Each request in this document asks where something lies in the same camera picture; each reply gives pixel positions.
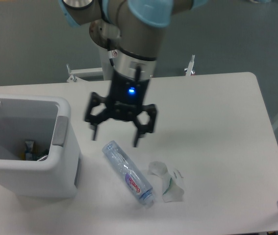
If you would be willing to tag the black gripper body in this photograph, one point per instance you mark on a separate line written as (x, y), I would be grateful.
(125, 98)

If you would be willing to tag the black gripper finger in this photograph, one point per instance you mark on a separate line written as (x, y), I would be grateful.
(148, 126)
(93, 115)

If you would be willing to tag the white push-lid trash can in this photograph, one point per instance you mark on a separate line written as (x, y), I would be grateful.
(47, 121)

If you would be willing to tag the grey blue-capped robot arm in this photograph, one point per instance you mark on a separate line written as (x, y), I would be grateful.
(135, 30)

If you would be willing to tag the trash inside the can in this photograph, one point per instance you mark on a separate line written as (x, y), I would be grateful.
(31, 152)

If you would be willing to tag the clear plastic water bottle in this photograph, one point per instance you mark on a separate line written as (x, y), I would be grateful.
(134, 179)

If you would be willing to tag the crumpled white plastic wrapper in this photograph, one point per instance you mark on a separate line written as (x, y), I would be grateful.
(172, 181)

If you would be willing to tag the white pedestal base frame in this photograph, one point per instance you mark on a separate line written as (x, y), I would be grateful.
(97, 74)

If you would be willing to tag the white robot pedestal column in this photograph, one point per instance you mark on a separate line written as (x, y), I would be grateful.
(107, 63)

